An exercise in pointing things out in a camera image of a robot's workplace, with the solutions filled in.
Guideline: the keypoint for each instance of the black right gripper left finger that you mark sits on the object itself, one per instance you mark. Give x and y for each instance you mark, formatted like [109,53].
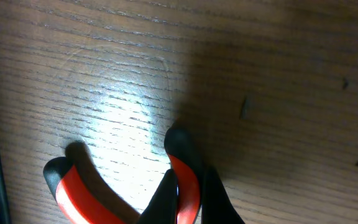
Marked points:
[162,208]

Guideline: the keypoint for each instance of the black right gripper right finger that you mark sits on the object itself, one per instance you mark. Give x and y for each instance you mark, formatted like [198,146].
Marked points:
[215,203]

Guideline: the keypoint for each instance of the red handled cutting pliers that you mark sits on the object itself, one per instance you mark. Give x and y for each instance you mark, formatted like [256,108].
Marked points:
[80,206]

